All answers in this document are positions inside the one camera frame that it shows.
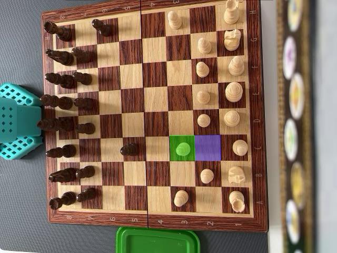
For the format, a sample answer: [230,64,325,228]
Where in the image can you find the dark patterned rug with ovals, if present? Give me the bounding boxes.
[275,0,318,253]

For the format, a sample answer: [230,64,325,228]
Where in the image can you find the green plastic tray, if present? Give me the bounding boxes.
[115,226,200,253]

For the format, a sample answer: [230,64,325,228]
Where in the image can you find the light wooden chess knight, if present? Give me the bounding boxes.
[223,28,242,52]
[227,165,246,184]

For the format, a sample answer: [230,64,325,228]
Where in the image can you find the dark wooden chess king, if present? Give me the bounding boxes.
[39,94,73,111]

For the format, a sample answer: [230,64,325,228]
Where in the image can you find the dark wooden chess bishop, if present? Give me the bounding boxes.
[44,72,76,89]
[46,144,77,158]

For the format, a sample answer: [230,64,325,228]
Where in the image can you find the dark gray textured mat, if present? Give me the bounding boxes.
[0,0,271,253]

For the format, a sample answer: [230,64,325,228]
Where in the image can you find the light wooden chess rook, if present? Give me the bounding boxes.
[228,190,246,213]
[223,0,244,25]

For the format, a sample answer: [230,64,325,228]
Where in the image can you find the dark wooden chess rook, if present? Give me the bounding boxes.
[49,191,76,211]
[44,21,72,42]

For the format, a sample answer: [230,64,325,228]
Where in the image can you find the dark wooden chess pawn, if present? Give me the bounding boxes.
[75,165,96,180]
[72,71,93,85]
[91,18,112,37]
[73,98,95,110]
[76,187,97,203]
[71,47,92,63]
[76,122,96,134]
[120,143,140,157]

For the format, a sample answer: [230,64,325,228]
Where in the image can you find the light wooden chess bishop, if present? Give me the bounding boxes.
[227,55,245,77]
[232,139,249,156]

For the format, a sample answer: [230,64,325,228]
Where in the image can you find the wooden folding chess board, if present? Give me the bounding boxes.
[41,0,269,233]

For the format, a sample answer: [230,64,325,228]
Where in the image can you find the light wooden chess king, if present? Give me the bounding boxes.
[225,82,243,103]

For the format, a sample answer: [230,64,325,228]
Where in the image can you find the light wooden chess queen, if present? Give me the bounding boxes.
[223,110,240,127]

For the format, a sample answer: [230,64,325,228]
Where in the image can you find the dark wooden chess knight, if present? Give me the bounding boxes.
[48,167,80,183]
[45,48,75,66]

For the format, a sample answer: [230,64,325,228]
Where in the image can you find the light wooden chess pawn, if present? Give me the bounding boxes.
[175,142,191,157]
[196,90,211,105]
[197,113,211,128]
[167,11,183,30]
[196,61,210,78]
[200,168,214,184]
[173,190,190,208]
[197,37,212,55]

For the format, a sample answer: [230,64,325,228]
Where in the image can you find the dark wooden chess queen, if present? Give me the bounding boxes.
[36,118,75,132]

